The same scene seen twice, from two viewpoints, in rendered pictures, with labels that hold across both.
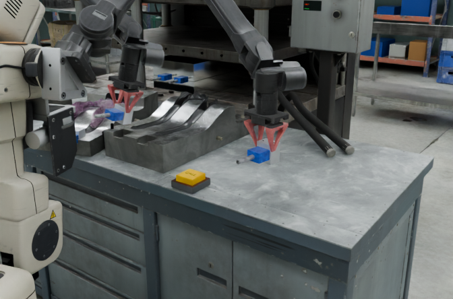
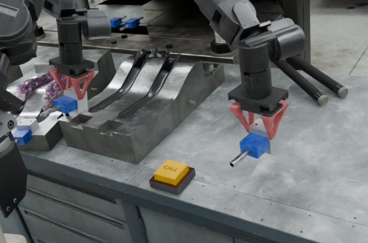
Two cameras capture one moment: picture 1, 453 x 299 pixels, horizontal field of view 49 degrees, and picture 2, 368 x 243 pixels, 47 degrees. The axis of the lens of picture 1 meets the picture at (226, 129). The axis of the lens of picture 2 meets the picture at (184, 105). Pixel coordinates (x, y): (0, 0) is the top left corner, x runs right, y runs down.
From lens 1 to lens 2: 0.49 m
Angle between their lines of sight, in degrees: 10
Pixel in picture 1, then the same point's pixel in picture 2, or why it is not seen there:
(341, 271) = not seen: outside the picture
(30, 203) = not seen: outside the picture
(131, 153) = (95, 143)
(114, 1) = not seen: outside the picture
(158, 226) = (142, 218)
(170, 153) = (141, 140)
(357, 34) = not seen: outside the picture
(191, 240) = (183, 232)
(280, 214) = (292, 215)
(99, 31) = (11, 36)
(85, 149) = (41, 143)
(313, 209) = (331, 197)
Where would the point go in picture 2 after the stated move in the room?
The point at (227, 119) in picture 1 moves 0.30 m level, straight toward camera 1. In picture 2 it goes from (196, 77) to (208, 128)
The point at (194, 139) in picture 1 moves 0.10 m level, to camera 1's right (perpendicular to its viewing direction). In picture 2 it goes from (164, 114) to (200, 108)
